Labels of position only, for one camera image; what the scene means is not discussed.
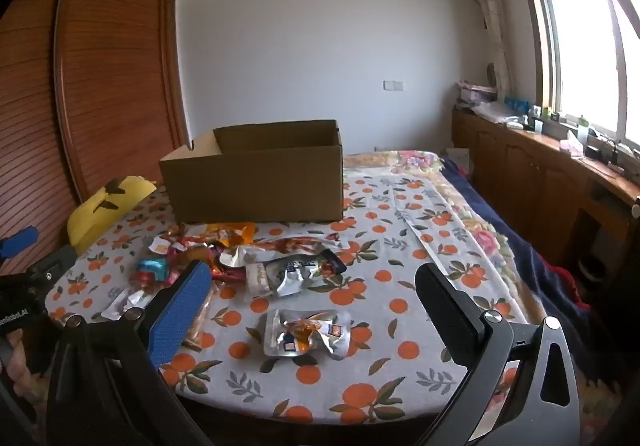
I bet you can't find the clear white snack packet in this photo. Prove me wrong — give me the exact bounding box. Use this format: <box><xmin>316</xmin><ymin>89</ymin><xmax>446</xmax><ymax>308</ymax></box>
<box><xmin>101</xmin><ymin>289</ymin><xmax>146</xmax><ymax>322</ymax></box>

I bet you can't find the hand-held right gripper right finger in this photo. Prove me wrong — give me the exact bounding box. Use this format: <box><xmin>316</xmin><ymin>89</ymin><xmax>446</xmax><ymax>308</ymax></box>
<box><xmin>415</xmin><ymin>262</ymin><xmax>581</xmax><ymax>446</ymax></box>

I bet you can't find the wooden low cabinet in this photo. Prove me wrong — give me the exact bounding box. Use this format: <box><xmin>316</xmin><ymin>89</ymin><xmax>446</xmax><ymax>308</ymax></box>
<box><xmin>451</xmin><ymin>106</ymin><xmax>640</xmax><ymax>297</ymax></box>

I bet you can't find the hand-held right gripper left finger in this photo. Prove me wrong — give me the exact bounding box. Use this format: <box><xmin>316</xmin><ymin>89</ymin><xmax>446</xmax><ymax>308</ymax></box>
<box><xmin>45</xmin><ymin>260</ymin><xmax>216</xmax><ymax>446</ymax></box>

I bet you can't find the white red foil snack packet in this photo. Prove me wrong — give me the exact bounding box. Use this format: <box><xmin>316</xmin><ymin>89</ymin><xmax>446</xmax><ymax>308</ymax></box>
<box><xmin>240</xmin><ymin>235</ymin><xmax>346</xmax><ymax>258</ymax></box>

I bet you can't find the silver packet with orange label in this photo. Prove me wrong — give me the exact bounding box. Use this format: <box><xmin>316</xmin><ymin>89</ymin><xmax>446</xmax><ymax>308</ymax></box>
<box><xmin>262</xmin><ymin>309</ymin><xmax>352</xmax><ymax>361</ymax></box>

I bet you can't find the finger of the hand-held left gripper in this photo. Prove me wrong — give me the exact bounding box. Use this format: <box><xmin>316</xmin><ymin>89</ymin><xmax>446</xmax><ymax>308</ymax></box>
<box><xmin>0</xmin><ymin>225</ymin><xmax>40</xmax><ymax>259</ymax></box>

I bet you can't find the floral quilt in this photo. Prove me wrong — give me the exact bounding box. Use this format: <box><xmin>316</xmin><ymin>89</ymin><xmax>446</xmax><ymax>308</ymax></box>
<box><xmin>342</xmin><ymin>149</ymin><xmax>516</xmax><ymax>272</ymax></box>

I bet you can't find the yellow plush pillow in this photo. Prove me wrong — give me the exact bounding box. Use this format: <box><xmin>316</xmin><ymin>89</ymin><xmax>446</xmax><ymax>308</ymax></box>
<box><xmin>66</xmin><ymin>175</ymin><xmax>158</xmax><ymax>247</ymax></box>

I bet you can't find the silver black snack packet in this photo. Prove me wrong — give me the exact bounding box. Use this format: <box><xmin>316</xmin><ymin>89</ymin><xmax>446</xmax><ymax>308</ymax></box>
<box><xmin>245</xmin><ymin>249</ymin><xmax>347</xmax><ymax>298</ymax></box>

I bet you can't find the orange fruit print sheet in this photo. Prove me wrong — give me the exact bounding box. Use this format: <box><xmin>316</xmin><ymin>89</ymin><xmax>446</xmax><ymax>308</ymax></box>
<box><xmin>45</xmin><ymin>173</ymin><xmax>531</xmax><ymax>427</ymax></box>

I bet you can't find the pink white paper stack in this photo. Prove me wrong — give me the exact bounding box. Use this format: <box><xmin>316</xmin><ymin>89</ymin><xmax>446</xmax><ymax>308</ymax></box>
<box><xmin>456</xmin><ymin>81</ymin><xmax>498</xmax><ymax>110</ymax></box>

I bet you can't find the wooden louvered wardrobe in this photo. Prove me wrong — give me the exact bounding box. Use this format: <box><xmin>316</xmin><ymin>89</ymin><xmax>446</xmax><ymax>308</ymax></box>
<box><xmin>0</xmin><ymin>0</ymin><xmax>193</xmax><ymax>277</ymax></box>

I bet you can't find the person's left hand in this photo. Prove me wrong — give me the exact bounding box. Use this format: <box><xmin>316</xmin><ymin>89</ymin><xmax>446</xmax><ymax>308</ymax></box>
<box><xmin>0</xmin><ymin>329</ymin><xmax>48</xmax><ymax>427</ymax></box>

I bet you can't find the orange foil snack packet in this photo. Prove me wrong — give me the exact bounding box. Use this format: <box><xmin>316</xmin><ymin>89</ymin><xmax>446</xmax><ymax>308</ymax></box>
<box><xmin>205</xmin><ymin>222</ymin><xmax>257</xmax><ymax>247</ymax></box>

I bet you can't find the tissue pack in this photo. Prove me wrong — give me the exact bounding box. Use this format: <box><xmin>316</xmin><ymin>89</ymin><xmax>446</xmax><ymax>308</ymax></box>
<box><xmin>560</xmin><ymin>129</ymin><xmax>586</xmax><ymax>156</ymax></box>

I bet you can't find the brown cardboard box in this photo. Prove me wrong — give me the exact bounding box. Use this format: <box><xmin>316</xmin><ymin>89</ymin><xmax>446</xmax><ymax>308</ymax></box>
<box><xmin>159</xmin><ymin>119</ymin><xmax>344</xmax><ymax>225</ymax></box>

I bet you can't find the teal candy wrapper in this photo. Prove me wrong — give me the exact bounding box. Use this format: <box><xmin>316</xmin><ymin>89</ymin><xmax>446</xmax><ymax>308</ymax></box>
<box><xmin>137</xmin><ymin>257</ymin><xmax>168</xmax><ymax>282</ymax></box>

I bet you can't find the pale gathered curtain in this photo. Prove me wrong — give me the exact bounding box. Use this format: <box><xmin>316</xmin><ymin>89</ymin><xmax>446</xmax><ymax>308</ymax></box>
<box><xmin>462</xmin><ymin>0</ymin><xmax>512</xmax><ymax>94</ymax></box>

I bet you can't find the beige biscuit packet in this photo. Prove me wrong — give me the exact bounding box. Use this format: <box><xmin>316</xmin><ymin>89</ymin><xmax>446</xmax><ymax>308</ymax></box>
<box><xmin>182</xmin><ymin>286</ymin><xmax>216</xmax><ymax>352</ymax></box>

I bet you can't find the dark blue blanket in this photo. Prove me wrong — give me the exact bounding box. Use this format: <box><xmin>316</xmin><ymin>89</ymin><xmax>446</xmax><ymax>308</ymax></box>
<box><xmin>440</xmin><ymin>156</ymin><xmax>601</xmax><ymax>377</ymax></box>

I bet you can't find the wood-framed window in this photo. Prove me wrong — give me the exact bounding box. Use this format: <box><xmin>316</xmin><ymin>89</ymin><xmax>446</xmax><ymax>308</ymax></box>
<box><xmin>510</xmin><ymin>0</ymin><xmax>640</xmax><ymax>152</ymax></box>

